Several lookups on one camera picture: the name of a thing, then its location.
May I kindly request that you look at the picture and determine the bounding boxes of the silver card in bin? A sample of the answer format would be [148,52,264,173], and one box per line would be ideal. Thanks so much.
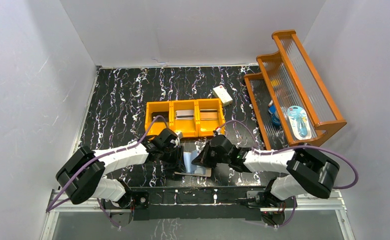
[199,109,218,121]

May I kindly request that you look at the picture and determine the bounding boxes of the yellow bin middle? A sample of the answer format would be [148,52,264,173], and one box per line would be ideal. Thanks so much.
[171,99,198,138]

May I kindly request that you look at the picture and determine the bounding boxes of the yellow bin right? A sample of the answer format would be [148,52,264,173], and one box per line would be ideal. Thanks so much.
[197,98,225,137]

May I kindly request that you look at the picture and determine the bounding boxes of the blue packaged item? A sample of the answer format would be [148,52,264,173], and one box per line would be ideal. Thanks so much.
[287,105,312,140]

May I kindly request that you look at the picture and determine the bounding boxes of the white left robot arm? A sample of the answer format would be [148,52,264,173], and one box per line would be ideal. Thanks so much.
[56,128,182,208]

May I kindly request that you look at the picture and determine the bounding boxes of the yellow bin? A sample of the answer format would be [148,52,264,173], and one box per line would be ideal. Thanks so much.
[145,101,173,135]
[197,98,225,137]
[171,99,198,138]

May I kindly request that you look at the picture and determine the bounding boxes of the orange wooden display shelf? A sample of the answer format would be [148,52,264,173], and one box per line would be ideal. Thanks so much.
[244,29,346,150]

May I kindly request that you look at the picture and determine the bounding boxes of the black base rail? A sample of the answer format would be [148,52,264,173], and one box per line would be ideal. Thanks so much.
[128,185,298,222]

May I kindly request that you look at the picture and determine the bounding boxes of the small white box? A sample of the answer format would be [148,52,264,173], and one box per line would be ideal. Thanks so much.
[212,85,233,106]

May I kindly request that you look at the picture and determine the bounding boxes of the beige leather card holder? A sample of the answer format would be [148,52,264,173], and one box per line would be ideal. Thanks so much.
[174,151,212,178]

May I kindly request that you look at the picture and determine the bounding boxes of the blue item on shelf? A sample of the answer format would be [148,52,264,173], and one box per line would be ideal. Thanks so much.
[268,100,281,127]

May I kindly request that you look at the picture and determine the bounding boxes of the white card stack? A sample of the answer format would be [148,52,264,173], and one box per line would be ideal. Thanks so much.
[175,109,195,120]

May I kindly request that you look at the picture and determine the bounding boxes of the yellow bin left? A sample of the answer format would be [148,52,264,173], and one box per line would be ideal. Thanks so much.
[145,101,173,135]

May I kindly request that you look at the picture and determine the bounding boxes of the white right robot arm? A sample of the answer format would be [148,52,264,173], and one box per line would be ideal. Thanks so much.
[191,134,340,202]

